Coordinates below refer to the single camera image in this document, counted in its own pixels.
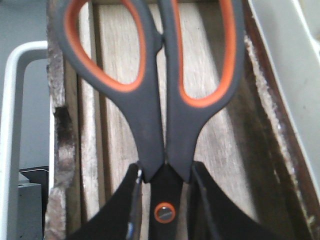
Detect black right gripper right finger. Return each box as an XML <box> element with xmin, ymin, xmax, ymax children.
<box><xmin>187</xmin><ymin>161</ymin><xmax>282</xmax><ymax>240</ymax></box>

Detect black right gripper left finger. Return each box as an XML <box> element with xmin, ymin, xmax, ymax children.
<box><xmin>66</xmin><ymin>161</ymin><xmax>143</xmax><ymax>240</ymax></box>

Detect grey orange handled scissors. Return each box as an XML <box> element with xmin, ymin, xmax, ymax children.
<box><xmin>54</xmin><ymin>0</ymin><xmax>244</xmax><ymax>240</ymax></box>

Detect white hook handle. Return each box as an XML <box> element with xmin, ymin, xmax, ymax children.
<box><xmin>0</xmin><ymin>40</ymin><xmax>51</xmax><ymax>240</ymax></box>

